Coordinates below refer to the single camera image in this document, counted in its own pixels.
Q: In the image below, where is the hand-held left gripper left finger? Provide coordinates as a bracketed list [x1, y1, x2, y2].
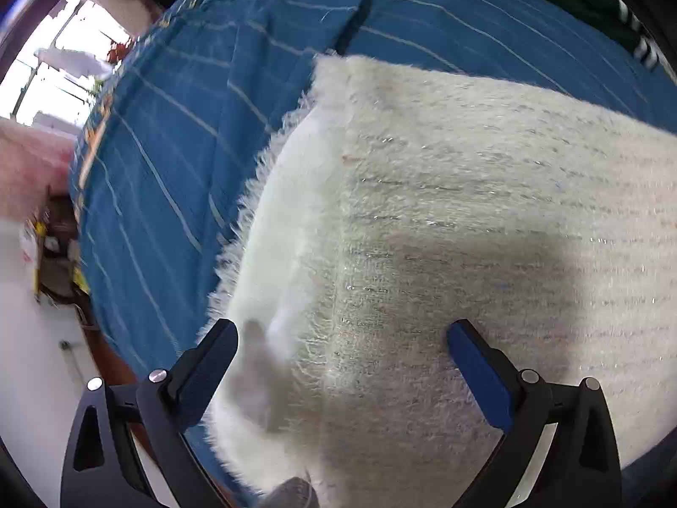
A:
[59, 319, 239, 508]

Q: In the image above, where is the bright window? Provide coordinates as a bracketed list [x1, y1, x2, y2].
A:
[8, 0, 130, 125]

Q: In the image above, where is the blue striped bedsheet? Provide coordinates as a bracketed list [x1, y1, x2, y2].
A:
[69, 0, 677, 508]

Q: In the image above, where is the white tweed jacket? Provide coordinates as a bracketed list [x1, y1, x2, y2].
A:
[198, 54, 677, 508]

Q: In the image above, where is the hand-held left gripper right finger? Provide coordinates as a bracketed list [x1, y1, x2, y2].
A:
[446, 319, 624, 508]

